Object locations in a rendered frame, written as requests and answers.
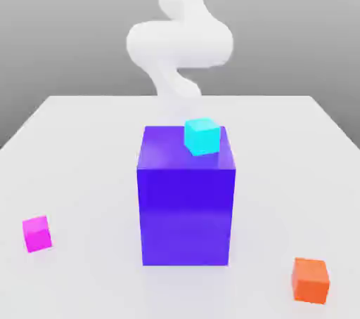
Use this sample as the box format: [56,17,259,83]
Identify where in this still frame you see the small cyan cube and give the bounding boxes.
[184,117,221,157]

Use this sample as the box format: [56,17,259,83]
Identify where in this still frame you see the small magenta cube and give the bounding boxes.
[22,215,53,254]

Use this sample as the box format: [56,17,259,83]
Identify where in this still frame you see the small orange cube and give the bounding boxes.
[291,257,330,305]

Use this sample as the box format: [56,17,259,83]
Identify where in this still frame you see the large purple box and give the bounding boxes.
[136,125,236,267]

